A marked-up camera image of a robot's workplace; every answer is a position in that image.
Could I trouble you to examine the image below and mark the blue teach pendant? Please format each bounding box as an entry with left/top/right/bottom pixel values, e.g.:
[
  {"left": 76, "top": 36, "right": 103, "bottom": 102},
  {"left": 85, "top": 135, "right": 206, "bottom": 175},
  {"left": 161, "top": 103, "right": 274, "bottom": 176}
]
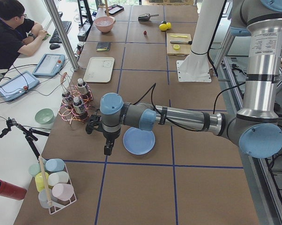
[
  {"left": 32, "top": 53, "right": 65, "bottom": 77},
  {"left": 0, "top": 71, "right": 39, "bottom": 101}
]

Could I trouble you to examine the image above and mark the wooden cutting board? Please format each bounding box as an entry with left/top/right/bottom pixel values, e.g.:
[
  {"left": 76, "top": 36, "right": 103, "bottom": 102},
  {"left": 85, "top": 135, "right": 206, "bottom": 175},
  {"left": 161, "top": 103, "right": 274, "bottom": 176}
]
[{"left": 166, "top": 33, "right": 192, "bottom": 56}]

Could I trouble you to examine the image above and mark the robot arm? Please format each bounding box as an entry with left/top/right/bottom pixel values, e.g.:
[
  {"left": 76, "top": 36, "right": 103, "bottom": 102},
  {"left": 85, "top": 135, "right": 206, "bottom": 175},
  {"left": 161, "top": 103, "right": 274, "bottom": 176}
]
[{"left": 99, "top": 0, "right": 282, "bottom": 158}]

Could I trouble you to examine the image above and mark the blue cup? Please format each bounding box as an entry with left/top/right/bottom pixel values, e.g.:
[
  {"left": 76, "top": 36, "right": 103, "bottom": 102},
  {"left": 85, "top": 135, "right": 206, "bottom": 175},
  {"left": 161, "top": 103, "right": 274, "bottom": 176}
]
[{"left": 45, "top": 158, "right": 65, "bottom": 173}]

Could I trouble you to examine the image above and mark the lemon half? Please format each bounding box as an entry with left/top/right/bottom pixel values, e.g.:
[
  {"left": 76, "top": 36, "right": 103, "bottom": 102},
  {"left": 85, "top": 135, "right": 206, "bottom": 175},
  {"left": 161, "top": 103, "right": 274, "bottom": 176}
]
[{"left": 173, "top": 44, "right": 180, "bottom": 51}]

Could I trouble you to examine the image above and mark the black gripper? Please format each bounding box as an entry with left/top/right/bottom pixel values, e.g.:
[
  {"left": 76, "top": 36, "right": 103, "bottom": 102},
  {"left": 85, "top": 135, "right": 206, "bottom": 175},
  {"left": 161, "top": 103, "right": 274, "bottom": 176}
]
[{"left": 103, "top": 131, "right": 120, "bottom": 155}]

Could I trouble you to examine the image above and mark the seated person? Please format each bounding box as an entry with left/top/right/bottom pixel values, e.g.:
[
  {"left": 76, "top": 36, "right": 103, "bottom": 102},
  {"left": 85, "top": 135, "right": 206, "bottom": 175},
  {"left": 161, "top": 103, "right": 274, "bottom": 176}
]
[{"left": 0, "top": 0, "right": 48, "bottom": 69}]

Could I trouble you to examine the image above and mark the grey folded cloth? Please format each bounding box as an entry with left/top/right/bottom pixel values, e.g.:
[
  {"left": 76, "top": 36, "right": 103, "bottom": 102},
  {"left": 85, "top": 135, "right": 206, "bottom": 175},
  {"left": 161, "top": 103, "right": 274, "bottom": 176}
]
[{"left": 96, "top": 42, "right": 111, "bottom": 52}]

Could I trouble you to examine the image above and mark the dark drink bottle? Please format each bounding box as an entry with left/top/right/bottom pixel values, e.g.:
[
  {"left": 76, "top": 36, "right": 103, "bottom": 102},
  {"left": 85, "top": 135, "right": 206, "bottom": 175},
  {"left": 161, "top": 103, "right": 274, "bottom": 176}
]
[
  {"left": 62, "top": 90, "right": 73, "bottom": 109},
  {"left": 73, "top": 97, "right": 88, "bottom": 120},
  {"left": 77, "top": 78, "right": 88, "bottom": 99}
]

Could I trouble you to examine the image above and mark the yellow plastic knife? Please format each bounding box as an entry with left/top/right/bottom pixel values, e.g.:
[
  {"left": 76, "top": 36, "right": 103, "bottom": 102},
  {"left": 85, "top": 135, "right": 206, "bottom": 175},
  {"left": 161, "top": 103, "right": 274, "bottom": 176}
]
[{"left": 170, "top": 35, "right": 188, "bottom": 38}]

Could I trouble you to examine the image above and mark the red cylinder bottle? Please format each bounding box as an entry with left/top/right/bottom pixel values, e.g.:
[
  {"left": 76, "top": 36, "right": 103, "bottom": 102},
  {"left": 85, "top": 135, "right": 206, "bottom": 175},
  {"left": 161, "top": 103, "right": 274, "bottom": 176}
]
[{"left": 0, "top": 180, "right": 27, "bottom": 200}]

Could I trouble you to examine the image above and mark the blue plate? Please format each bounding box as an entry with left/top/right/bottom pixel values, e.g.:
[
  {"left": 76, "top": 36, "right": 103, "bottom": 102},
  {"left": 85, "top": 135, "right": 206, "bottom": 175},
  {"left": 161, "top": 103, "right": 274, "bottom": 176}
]
[{"left": 123, "top": 127, "right": 156, "bottom": 155}]

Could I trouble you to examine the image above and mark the oval yellow lemon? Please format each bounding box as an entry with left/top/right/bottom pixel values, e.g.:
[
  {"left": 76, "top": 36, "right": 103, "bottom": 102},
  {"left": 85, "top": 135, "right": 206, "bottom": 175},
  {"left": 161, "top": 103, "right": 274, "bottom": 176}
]
[{"left": 166, "top": 22, "right": 171, "bottom": 30}]

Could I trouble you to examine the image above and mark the pink cup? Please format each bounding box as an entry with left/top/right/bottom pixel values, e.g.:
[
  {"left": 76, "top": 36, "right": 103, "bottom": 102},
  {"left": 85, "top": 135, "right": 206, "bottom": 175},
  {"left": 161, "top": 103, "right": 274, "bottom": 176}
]
[{"left": 52, "top": 183, "right": 74, "bottom": 201}]

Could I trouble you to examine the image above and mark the black keyboard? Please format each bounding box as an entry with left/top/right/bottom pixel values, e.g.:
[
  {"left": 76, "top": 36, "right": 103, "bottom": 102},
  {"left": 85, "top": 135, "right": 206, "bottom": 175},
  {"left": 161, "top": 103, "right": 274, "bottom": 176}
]
[{"left": 49, "top": 21, "right": 72, "bottom": 44}]

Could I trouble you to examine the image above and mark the aluminium frame post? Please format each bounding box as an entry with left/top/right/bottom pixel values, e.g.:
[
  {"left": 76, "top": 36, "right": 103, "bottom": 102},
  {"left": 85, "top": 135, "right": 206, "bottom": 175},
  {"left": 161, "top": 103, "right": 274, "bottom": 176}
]
[{"left": 44, "top": 0, "right": 79, "bottom": 71}]

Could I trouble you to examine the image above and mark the white wire cup rack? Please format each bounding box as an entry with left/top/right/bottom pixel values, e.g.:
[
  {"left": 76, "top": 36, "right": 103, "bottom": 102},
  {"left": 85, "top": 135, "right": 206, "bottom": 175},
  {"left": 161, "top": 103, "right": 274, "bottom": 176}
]
[{"left": 38, "top": 156, "right": 77, "bottom": 215}]

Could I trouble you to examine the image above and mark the pink ice bowl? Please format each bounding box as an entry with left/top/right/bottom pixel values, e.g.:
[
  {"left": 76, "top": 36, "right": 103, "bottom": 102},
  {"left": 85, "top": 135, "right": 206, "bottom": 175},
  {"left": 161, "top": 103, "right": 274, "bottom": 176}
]
[{"left": 94, "top": 16, "right": 116, "bottom": 33}]

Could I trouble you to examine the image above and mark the green bowl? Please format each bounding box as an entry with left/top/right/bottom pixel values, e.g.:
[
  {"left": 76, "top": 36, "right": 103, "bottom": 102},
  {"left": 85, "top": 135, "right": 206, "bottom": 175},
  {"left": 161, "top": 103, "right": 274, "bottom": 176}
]
[{"left": 35, "top": 108, "right": 54, "bottom": 125}]

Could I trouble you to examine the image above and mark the round yellow lemon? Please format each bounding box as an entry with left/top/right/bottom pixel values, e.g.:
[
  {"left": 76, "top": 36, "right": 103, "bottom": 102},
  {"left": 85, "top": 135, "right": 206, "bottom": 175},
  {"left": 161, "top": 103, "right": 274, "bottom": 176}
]
[{"left": 159, "top": 23, "right": 168, "bottom": 31}]

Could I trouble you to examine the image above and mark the black tripod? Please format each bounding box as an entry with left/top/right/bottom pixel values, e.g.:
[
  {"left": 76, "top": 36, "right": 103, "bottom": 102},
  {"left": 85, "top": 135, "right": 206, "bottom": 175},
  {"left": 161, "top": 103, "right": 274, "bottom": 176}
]
[{"left": 0, "top": 118, "right": 49, "bottom": 159}]

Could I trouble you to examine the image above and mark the yellow cup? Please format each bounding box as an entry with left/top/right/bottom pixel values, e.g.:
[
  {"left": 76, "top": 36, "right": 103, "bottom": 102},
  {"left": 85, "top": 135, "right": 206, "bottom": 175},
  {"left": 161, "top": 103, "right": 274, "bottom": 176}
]
[{"left": 35, "top": 172, "right": 45, "bottom": 192}]

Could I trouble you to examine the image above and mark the steel cylinder tool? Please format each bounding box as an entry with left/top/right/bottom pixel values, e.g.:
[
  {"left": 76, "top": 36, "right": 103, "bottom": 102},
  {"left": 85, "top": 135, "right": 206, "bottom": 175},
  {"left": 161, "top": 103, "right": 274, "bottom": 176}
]
[{"left": 170, "top": 41, "right": 192, "bottom": 45}]

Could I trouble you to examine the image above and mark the white cup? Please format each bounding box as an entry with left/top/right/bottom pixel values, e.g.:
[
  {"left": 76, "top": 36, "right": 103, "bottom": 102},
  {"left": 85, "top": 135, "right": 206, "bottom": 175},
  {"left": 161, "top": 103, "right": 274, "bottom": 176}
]
[{"left": 48, "top": 171, "right": 69, "bottom": 186}]

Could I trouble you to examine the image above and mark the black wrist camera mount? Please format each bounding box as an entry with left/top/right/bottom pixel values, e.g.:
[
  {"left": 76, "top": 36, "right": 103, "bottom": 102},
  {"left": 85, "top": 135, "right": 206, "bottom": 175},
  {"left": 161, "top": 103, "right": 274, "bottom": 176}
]
[{"left": 85, "top": 114, "right": 103, "bottom": 135}]

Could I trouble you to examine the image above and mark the copper wire bottle rack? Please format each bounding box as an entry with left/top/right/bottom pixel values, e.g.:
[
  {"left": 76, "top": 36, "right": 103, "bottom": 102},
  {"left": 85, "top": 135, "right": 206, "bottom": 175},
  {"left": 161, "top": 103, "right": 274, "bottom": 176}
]
[{"left": 59, "top": 72, "right": 94, "bottom": 124}]

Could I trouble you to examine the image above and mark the black mouse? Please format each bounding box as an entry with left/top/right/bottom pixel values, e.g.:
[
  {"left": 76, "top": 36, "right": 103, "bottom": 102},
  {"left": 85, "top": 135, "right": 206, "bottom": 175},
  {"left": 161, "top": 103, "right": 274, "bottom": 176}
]
[{"left": 49, "top": 43, "right": 60, "bottom": 50}]

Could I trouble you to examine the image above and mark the cream bear tray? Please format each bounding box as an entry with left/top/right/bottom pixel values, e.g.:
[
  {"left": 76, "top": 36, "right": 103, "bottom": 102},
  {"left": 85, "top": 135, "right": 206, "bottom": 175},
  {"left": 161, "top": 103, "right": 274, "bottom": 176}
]
[{"left": 83, "top": 57, "right": 115, "bottom": 83}]

